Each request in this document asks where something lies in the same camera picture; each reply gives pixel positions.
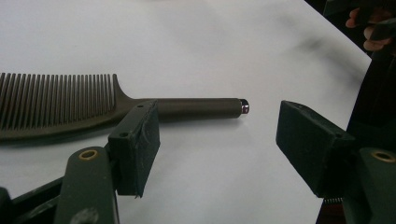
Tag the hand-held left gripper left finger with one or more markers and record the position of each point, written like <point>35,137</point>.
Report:
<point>134,149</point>

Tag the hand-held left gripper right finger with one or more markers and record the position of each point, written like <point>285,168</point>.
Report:
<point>311,146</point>

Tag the dark brown comb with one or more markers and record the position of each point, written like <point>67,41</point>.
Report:
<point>193,107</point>

